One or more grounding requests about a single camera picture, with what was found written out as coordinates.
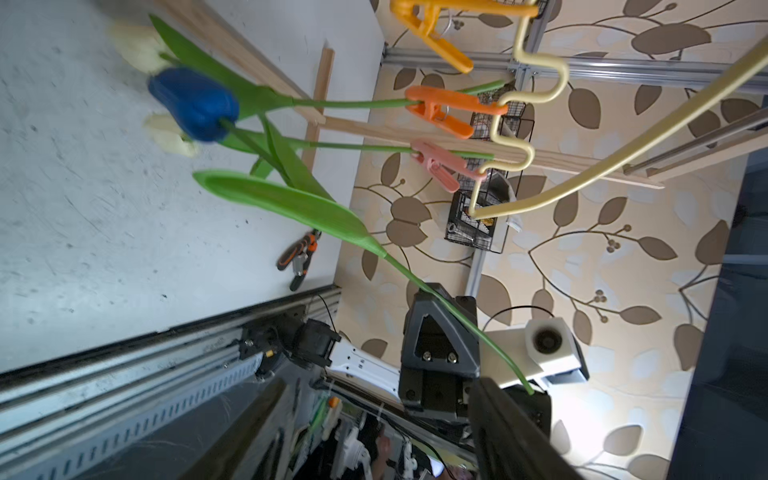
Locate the metal base rail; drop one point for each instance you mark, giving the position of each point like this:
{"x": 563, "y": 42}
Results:
{"x": 62, "y": 417}

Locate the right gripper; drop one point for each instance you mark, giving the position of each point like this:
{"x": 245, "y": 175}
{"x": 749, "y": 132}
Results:
{"x": 441, "y": 386}

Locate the blue artificial tulip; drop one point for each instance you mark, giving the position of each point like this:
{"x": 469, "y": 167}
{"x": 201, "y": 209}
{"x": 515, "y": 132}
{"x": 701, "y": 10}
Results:
{"x": 300, "y": 197}

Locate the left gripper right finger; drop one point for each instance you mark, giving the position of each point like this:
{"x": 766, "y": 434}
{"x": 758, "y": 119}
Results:
{"x": 511, "y": 432}

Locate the yellow clip hanger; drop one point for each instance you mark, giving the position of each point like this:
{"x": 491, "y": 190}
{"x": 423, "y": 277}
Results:
{"x": 594, "y": 118}

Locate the orange handled pliers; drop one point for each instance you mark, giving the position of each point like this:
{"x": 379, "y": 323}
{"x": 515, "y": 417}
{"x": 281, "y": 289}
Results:
{"x": 298, "y": 256}

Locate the right black wire basket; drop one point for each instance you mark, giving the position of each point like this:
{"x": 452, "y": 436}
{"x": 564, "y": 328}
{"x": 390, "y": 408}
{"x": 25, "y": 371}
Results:
{"x": 498, "y": 187}

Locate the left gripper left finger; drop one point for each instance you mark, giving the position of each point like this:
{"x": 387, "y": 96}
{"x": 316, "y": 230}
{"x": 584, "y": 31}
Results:
{"x": 254, "y": 447}

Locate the pink end clothespin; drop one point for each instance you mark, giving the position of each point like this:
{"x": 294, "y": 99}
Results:
{"x": 442, "y": 164}

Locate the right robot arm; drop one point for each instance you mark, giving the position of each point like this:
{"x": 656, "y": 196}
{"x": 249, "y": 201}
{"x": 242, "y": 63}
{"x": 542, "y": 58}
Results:
{"x": 307, "y": 342}

